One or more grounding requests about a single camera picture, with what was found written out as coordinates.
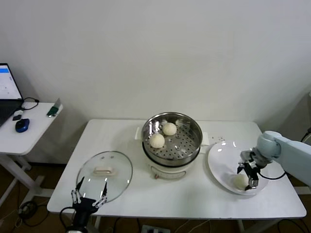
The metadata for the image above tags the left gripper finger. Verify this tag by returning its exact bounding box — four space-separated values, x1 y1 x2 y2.
70 176 85 204
92 181 108 208

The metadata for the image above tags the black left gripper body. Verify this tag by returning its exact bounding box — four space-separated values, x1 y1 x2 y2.
72 198 97 228

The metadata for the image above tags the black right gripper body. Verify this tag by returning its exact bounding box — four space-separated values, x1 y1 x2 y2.
242 159 264 180

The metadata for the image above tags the white steamed baozi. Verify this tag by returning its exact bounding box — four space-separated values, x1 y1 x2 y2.
162 122 177 136
150 133 166 149
232 175 250 190

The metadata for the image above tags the round glass lid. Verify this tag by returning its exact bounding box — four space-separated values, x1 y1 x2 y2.
76 150 134 204

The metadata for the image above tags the stainless steel steamer basket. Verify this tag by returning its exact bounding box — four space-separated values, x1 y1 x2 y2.
141 111 203 166

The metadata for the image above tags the white round plate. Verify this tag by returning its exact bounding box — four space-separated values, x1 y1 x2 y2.
207 140 270 196

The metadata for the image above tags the cream electric cooker base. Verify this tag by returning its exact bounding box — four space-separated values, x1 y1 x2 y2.
134 126 210 181

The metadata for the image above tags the floor power strip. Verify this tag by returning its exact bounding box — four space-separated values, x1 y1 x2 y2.
140 224 171 233

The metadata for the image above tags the white side table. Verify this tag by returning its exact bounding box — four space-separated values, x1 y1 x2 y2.
0 101 63 202

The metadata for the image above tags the blue computer mouse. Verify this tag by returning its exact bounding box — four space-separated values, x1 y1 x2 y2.
14 118 30 133

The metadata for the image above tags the open black laptop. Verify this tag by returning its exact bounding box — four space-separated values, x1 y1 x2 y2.
0 63 24 128

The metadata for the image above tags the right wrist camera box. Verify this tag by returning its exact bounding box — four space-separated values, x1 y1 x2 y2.
240 150 254 161

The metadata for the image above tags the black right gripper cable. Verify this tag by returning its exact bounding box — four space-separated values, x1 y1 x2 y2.
257 169 286 181

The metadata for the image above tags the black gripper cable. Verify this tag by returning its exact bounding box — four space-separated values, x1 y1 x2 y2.
59 206 75 229
257 169 286 181

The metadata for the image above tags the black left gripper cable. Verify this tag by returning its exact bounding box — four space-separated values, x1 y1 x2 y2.
59 206 75 229

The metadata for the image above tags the coiled black floor cable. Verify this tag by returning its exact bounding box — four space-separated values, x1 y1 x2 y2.
18 200 39 220

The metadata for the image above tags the black white power cable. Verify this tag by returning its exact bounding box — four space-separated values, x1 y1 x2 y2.
301 128 311 144

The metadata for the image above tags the green handled scraper tool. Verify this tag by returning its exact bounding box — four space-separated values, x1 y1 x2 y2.
46 97 61 118

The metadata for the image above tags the black looped cable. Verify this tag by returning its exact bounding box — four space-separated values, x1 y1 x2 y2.
21 97 39 111

